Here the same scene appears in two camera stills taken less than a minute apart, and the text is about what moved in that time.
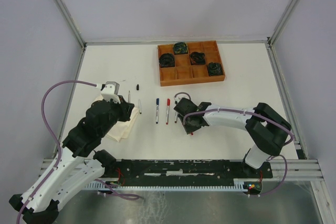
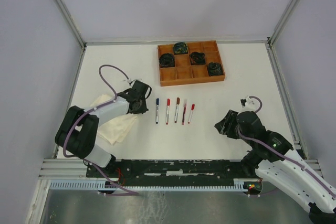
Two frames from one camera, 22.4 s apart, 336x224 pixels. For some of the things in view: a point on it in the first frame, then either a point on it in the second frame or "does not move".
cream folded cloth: [122, 129] does not move
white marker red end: [167, 113] does not move
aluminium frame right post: [291, 6] does not move
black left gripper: [126, 108] → [143, 109]
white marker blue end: [157, 114] does not move
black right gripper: [188, 129] → [222, 126]
